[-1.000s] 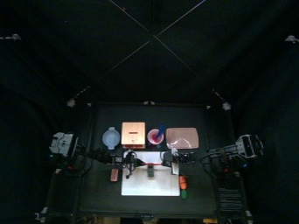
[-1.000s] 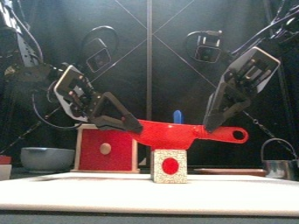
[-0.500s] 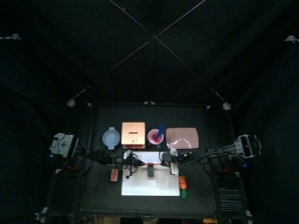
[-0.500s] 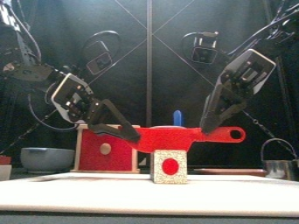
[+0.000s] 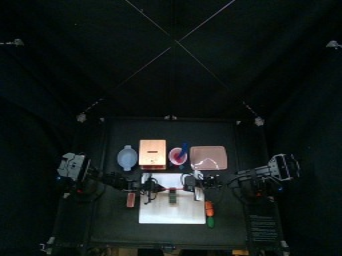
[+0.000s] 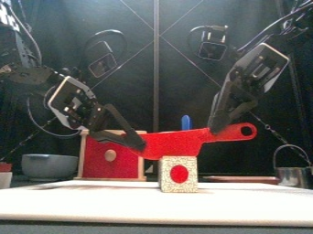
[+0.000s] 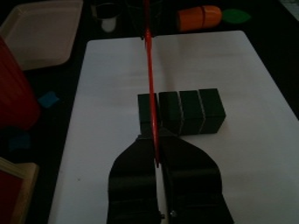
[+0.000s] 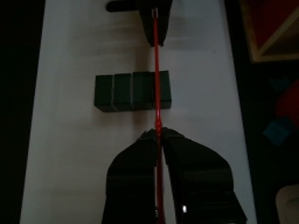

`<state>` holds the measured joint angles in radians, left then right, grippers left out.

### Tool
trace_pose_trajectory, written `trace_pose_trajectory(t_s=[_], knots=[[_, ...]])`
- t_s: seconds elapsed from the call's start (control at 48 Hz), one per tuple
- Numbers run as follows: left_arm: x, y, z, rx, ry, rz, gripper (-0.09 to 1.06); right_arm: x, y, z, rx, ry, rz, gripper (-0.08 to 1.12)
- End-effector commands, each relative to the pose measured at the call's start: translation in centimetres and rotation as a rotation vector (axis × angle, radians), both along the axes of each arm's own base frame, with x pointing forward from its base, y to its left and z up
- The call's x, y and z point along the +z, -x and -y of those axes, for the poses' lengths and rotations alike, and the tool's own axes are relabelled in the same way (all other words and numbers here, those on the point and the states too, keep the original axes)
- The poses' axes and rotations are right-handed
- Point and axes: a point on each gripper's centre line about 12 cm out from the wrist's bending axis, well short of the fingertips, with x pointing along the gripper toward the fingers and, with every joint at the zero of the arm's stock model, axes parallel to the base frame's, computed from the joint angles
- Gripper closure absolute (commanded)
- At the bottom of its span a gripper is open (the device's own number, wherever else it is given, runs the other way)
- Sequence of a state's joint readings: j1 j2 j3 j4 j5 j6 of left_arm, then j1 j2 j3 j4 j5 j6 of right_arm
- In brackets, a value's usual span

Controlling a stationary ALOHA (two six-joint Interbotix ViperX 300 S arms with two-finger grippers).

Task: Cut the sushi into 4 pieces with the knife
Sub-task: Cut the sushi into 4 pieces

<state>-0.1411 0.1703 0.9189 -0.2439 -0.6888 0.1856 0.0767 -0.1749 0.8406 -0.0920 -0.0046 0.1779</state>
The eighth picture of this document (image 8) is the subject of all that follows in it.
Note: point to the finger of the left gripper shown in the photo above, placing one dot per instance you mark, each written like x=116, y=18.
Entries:
x=147, y=20
x=163, y=20

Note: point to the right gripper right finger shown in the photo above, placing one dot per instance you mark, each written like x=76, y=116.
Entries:
x=202, y=186

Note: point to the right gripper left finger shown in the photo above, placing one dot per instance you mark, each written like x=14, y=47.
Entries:
x=132, y=180

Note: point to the white cutting board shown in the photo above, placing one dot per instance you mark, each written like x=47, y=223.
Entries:
x=70, y=145

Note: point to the blue toy stick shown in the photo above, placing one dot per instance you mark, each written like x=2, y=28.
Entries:
x=278, y=131

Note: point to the wooden box with red panel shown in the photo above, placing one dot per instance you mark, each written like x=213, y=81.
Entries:
x=273, y=29

